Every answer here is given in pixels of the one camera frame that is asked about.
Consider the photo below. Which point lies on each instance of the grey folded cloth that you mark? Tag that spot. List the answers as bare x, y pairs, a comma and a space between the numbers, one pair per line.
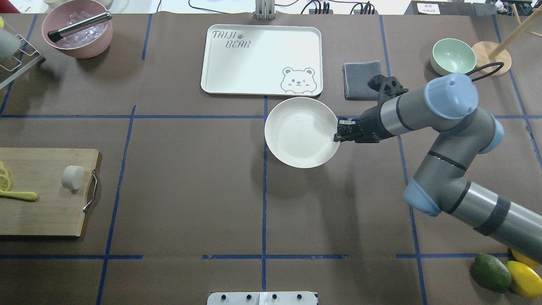
356, 77

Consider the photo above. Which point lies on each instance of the black box with label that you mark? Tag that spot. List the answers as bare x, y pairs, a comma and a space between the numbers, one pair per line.
429, 7

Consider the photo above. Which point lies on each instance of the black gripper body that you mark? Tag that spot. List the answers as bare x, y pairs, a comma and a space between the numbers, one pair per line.
371, 125

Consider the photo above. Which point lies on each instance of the lemon slice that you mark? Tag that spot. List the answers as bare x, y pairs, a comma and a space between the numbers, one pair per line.
8, 178
5, 185
2, 166

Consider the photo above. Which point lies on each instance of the wooden cutting board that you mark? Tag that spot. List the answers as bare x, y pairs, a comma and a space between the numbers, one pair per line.
58, 211

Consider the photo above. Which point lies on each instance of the yellow plastic knife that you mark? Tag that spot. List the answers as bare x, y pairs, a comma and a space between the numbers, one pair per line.
20, 195

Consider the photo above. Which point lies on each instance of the green bowl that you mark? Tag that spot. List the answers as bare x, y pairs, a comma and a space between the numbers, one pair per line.
450, 55

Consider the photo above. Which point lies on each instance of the grey cup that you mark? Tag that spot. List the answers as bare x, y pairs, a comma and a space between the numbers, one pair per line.
9, 44

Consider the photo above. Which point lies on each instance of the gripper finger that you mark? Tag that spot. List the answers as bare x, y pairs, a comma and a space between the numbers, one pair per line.
340, 137
347, 124

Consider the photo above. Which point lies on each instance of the yellow lemon near edge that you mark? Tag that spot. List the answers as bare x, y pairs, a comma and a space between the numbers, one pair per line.
525, 281

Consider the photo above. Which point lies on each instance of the cream round plate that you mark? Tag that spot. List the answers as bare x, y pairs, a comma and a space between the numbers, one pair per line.
300, 132

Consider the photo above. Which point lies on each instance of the black power strip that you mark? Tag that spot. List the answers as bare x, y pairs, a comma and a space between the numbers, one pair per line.
339, 7

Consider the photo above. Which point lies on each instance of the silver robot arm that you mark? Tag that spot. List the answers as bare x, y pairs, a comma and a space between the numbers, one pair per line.
449, 105

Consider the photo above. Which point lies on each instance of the aluminium frame post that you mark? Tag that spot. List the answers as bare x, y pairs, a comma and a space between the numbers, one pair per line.
265, 9

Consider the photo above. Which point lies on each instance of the white wire cup rack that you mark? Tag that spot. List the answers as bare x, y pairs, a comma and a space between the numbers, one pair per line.
24, 59

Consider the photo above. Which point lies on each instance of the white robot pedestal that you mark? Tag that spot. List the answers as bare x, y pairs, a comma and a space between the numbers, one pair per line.
263, 298

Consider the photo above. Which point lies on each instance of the pink bowl with ice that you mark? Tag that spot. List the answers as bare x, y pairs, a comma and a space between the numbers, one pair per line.
82, 44

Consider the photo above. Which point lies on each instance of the green avocado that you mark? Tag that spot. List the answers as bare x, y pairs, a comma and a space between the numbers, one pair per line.
490, 273

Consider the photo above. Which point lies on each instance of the wooden mug stand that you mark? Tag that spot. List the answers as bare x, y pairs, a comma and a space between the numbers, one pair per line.
493, 59

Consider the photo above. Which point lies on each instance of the white bear tray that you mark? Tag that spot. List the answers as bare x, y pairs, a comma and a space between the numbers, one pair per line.
263, 60

